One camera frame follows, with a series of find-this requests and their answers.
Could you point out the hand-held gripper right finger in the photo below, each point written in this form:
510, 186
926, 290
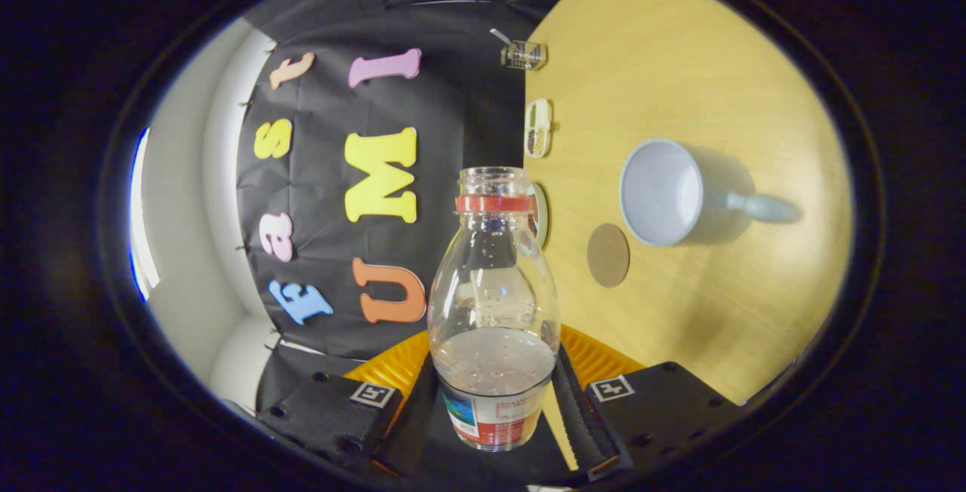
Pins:
577, 424

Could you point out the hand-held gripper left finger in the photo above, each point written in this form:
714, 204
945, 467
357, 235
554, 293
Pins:
332, 420

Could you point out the clear juice bottle red label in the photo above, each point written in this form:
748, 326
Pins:
494, 371

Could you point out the light blue cup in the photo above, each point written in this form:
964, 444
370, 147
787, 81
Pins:
660, 190

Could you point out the small spoon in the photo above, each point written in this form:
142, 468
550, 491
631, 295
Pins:
499, 35

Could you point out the round brown coaster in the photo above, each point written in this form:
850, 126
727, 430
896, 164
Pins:
608, 255

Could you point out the black backdrop cloth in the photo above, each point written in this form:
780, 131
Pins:
453, 99

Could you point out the white divided snack dish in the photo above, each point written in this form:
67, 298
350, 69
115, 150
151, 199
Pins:
537, 128

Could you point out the light green plate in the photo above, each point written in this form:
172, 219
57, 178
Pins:
542, 213

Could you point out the wooden table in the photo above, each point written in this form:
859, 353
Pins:
679, 62

